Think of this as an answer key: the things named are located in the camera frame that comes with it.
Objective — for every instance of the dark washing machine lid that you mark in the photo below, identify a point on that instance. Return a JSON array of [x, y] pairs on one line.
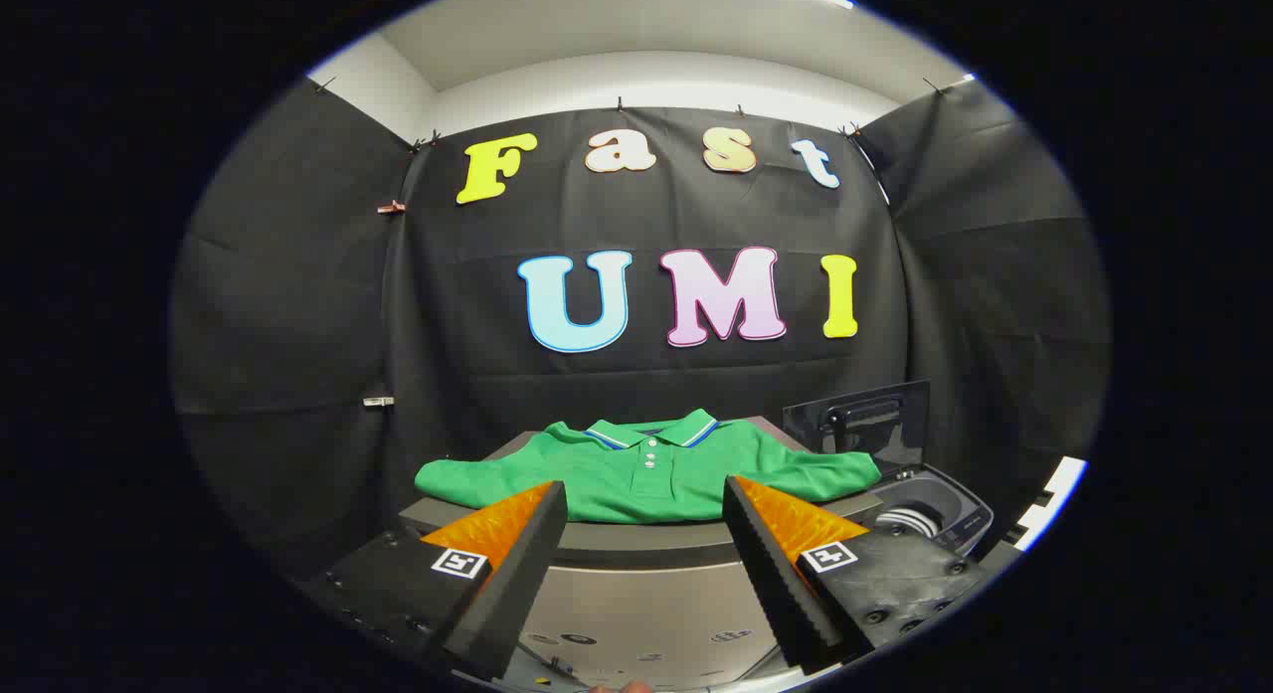
[[875, 430]]

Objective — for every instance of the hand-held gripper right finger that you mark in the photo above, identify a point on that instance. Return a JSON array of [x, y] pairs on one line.
[[771, 574]]

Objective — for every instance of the black backdrop cloth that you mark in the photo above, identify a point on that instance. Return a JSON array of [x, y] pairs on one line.
[[477, 375]]

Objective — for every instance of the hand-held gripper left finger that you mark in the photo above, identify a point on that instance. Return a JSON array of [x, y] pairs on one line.
[[517, 574]]

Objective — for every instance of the green polo shirt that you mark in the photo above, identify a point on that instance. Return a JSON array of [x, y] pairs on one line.
[[636, 486]]

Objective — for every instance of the silver clip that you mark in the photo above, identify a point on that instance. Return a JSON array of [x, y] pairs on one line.
[[378, 402]]

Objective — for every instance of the dark grey washing machine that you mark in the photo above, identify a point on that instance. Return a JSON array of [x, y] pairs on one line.
[[945, 509]]

